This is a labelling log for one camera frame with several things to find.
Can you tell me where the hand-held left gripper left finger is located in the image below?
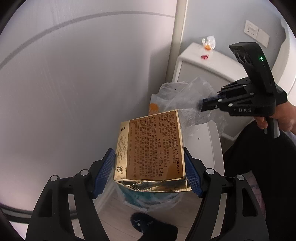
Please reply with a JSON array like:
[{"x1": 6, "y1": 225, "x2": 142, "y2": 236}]
[{"x1": 25, "y1": 148, "x2": 116, "y2": 241}]

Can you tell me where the white wall switch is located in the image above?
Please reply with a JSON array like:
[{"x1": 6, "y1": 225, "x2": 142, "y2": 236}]
[{"x1": 256, "y1": 29, "x2": 270, "y2": 47}]

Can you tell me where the gold cardboard box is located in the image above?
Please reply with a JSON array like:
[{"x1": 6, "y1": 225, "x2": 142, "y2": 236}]
[{"x1": 113, "y1": 109, "x2": 192, "y2": 192}]

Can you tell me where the white nightstand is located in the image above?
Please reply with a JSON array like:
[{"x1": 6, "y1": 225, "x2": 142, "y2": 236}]
[{"x1": 171, "y1": 42, "x2": 250, "y2": 139}]

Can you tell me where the white wall socket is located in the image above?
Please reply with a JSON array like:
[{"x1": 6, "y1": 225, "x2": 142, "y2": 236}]
[{"x1": 244, "y1": 20, "x2": 259, "y2": 37}]

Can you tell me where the clear plastic wrapper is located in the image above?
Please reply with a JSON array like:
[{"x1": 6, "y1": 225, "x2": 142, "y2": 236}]
[{"x1": 202, "y1": 35, "x2": 216, "y2": 50}]

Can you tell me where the white vertical trim strip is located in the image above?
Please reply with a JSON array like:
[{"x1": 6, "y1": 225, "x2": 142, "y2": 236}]
[{"x1": 171, "y1": 0, "x2": 185, "y2": 84}]

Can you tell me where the grey-purple fleece cloth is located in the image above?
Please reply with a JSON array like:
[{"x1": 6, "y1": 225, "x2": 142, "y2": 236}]
[{"x1": 245, "y1": 170, "x2": 266, "y2": 216}]

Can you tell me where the black slipper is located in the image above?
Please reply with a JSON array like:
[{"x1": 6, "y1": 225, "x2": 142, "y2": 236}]
[{"x1": 130, "y1": 212, "x2": 179, "y2": 241}]

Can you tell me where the clear plastic trash bag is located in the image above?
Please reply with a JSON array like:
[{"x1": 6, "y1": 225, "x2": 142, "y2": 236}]
[{"x1": 114, "y1": 76, "x2": 227, "y2": 212}]

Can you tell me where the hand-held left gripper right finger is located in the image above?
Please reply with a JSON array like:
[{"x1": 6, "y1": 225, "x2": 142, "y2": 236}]
[{"x1": 183, "y1": 146, "x2": 270, "y2": 241}]

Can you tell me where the person's right hand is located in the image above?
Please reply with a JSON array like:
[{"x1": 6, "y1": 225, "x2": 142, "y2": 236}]
[{"x1": 254, "y1": 101, "x2": 296, "y2": 133}]

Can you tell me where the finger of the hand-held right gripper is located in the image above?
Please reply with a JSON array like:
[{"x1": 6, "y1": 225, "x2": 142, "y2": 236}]
[
  {"x1": 199, "y1": 93, "x2": 259, "y2": 114},
  {"x1": 202, "y1": 77, "x2": 256, "y2": 104}
]

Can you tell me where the person's dark trouser leg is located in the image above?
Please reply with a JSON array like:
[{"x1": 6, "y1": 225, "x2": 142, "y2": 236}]
[{"x1": 222, "y1": 120, "x2": 296, "y2": 241}]

